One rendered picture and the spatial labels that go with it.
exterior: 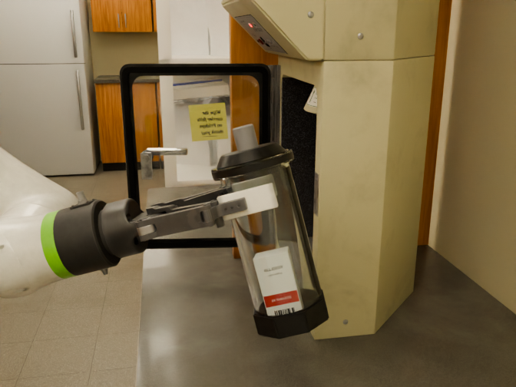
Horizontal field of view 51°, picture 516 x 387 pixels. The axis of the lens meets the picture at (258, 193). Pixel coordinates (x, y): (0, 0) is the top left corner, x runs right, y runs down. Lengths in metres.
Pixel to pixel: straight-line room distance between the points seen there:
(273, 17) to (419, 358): 0.59
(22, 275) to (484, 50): 0.98
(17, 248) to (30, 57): 5.10
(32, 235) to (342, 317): 0.52
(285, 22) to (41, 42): 5.05
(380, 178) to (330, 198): 0.09
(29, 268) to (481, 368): 0.69
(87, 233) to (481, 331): 0.70
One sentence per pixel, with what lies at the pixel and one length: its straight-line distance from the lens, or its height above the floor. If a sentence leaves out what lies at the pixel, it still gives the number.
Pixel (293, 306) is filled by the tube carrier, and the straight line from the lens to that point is 0.69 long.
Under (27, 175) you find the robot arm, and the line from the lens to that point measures 0.89.
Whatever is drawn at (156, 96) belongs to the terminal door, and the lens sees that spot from 1.14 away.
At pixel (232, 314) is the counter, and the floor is 0.94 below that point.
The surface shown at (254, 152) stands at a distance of 0.66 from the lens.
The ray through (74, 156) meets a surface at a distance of 5.87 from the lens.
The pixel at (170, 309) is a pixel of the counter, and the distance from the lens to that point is 1.08.
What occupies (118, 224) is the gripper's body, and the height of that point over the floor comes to 1.22.
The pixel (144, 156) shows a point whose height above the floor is 1.20.
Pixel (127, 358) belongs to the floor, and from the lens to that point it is 2.68.
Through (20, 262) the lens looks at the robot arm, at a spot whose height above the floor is 1.17.
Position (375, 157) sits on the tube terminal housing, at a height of 1.26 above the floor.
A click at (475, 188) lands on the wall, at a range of 1.28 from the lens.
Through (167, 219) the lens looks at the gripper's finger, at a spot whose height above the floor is 1.24.
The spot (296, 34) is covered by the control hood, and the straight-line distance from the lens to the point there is 0.82.
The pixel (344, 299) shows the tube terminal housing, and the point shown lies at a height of 1.01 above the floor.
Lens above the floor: 1.45
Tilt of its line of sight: 17 degrees down
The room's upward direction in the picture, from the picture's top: straight up
